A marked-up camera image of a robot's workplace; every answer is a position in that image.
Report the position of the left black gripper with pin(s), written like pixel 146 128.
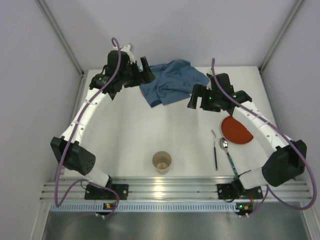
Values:
pixel 139 74

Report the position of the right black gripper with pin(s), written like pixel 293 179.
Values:
pixel 202 97

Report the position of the blue letter-print cloth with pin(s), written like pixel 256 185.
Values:
pixel 174 81

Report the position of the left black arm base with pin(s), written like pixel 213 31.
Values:
pixel 95 193

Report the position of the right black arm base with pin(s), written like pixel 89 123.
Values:
pixel 228 192

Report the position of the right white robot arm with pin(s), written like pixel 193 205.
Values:
pixel 284 155

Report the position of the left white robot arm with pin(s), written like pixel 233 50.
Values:
pixel 72 147

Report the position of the red plastic plate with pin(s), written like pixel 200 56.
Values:
pixel 235 132

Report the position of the beige plastic cup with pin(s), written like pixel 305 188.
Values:
pixel 162 162

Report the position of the metal spoon green handle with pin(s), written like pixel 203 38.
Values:
pixel 224 146

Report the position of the left aluminium frame post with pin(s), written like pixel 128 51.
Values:
pixel 43 6

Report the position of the aluminium frame post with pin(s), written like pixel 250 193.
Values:
pixel 43 6
pixel 298 4

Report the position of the right aluminium frame post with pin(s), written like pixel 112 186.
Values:
pixel 298 4

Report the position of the slotted grey cable duct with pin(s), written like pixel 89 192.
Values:
pixel 150 207

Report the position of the aluminium mounting rail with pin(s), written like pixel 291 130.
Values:
pixel 173 188

